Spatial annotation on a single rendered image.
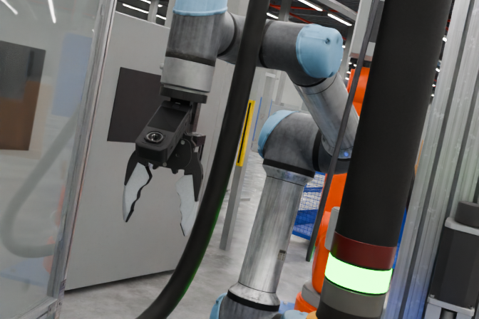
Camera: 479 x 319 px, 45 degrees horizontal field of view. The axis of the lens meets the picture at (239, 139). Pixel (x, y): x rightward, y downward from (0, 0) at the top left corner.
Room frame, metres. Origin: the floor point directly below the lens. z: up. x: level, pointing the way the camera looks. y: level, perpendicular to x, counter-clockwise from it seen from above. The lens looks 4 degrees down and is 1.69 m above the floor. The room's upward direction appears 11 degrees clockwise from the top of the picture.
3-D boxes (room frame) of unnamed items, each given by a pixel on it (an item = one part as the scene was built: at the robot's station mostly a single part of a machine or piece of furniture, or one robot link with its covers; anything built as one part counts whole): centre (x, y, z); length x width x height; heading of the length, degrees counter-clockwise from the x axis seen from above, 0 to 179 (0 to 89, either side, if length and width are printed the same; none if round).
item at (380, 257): (0.31, -0.08, 1.62); 0.03 x 0.03 x 0.01
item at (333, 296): (0.31, -0.08, 1.60); 0.03 x 0.03 x 0.01
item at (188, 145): (0.87, 0.09, 1.62); 0.09 x 0.08 x 0.12; 172
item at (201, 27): (0.87, 0.09, 1.78); 0.09 x 0.08 x 0.11; 151
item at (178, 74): (0.86, 0.10, 1.70); 0.08 x 0.08 x 0.05
